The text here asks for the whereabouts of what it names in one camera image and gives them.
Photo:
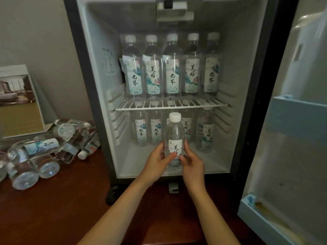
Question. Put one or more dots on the person's right hand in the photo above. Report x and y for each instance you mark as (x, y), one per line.
(194, 173)

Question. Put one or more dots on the person's left hand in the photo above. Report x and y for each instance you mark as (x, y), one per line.
(153, 167)

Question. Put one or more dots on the person's right thumb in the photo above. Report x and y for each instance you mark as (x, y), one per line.
(182, 162)

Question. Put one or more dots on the person's left thumb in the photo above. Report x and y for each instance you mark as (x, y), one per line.
(169, 158)

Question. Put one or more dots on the labelled water bottle white cap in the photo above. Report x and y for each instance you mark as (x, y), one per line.
(132, 76)
(191, 76)
(211, 73)
(187, 125)
(205, 135)
(155, 128)
(175, 135)
(140, 130)
(152, 76)
(172, 76)

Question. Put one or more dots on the person's left forearm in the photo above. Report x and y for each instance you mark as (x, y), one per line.
(120, 211)

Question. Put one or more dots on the person's right forearm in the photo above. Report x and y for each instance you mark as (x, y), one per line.
(214, 219)

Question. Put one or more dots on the pale blue door shelf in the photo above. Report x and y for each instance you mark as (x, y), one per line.
(296, 117)
(258, 221)

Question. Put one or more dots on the black mini fridge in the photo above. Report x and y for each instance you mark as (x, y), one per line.
(94, 81)

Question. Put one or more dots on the white fridge door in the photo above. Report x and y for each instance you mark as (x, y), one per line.
(293, 155)

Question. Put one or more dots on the white fridge info sticker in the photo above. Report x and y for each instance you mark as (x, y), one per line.
(108, 61)

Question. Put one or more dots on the pile of clear water bottles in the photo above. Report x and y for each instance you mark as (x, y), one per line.
(35, 150)

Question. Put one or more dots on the grey fridge thermostat unit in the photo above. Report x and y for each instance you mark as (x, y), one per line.
(176, 15)

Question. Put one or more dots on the standing photo card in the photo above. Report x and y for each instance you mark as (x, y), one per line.
(20, 104)

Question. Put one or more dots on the grey fridge foot bracket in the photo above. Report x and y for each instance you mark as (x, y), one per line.
(173, 187)

